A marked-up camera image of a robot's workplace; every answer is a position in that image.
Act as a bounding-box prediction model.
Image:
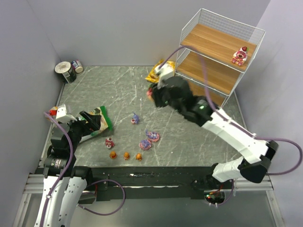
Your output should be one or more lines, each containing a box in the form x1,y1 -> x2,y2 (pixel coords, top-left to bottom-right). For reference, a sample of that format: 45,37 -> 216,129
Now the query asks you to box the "pink bear strawberry donut toy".
146,87 -> 154,102

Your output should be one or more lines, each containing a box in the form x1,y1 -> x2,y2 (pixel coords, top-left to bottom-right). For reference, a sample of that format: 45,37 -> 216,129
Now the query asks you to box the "pink bear cream hat toy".
105,137 -> 115,149

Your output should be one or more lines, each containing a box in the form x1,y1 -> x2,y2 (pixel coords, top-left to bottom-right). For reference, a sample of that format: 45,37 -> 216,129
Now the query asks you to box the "pink bear cake toy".
232,46 -> 249,66

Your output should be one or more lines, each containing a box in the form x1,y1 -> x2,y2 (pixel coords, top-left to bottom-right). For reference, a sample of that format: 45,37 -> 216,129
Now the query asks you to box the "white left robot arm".
35,106 -> 107,227

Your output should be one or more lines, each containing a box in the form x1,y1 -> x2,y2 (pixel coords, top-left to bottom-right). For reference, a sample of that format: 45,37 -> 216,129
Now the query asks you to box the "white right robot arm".
147,76 -> 278,183

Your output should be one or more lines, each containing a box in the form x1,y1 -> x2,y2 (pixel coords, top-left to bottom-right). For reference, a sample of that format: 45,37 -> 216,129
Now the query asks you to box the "green cassava chips bag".
79,106 -> 113,137

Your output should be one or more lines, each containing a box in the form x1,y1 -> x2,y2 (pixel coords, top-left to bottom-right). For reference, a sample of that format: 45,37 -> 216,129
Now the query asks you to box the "yellow Lays chips bag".
145,59 -> 176,83

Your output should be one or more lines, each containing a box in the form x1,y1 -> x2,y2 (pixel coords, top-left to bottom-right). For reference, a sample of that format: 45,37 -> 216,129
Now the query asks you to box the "orange bear toy left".
109,151 -> 117,159

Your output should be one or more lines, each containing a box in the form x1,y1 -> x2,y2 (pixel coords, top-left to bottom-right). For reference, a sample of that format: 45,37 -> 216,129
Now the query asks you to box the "orange bear toy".
124,152 -> 130,160
136,153 -> 142,161
109,151 -> 117,159

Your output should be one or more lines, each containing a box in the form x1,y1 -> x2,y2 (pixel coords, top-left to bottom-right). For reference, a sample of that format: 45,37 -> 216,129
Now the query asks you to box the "purple bunny toy standing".
131,112 -> 140,124

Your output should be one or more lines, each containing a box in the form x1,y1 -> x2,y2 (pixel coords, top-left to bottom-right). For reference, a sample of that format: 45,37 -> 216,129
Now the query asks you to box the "orange bear toy middle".
124,152 -> 130,160

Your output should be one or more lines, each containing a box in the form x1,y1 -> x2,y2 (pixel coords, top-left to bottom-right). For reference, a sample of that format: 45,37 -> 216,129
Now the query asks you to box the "purple bunny on pink donut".
145,130 -> 160,142

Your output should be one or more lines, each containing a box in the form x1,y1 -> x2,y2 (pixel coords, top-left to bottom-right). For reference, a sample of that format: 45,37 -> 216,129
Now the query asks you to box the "purple bunny donut toy front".
139,139 -> 152,150

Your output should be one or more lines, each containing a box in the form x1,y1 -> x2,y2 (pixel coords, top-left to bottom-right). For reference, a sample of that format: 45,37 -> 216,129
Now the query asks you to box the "orange bear toy right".
136,153 -> 142,161

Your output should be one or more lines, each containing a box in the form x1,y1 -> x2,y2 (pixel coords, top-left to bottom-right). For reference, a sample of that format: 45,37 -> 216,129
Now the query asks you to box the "blue white tipped can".
71,60 -> 83,73

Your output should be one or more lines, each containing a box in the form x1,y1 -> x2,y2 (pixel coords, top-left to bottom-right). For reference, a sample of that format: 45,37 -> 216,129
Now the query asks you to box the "black labelled can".
54,61 -> 77,84

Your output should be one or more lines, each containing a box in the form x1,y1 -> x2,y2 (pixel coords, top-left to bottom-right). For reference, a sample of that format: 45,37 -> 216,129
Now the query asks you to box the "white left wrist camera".
55,104 -> 76,123

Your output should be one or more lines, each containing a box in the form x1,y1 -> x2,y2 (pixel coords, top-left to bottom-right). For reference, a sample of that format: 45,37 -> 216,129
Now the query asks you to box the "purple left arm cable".
37,111 -> 74,227

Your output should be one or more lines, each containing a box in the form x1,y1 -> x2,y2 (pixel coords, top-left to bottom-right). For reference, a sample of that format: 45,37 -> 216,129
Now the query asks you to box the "white wire wooden shelf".
175,9 -> 266,107

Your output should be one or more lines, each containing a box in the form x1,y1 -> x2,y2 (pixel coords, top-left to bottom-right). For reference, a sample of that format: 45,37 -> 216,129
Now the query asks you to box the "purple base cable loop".
75,179 -> 125,216

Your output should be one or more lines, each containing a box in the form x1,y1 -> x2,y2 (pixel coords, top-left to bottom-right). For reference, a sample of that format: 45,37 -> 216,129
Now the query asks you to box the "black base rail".
71,166 -> 232,201

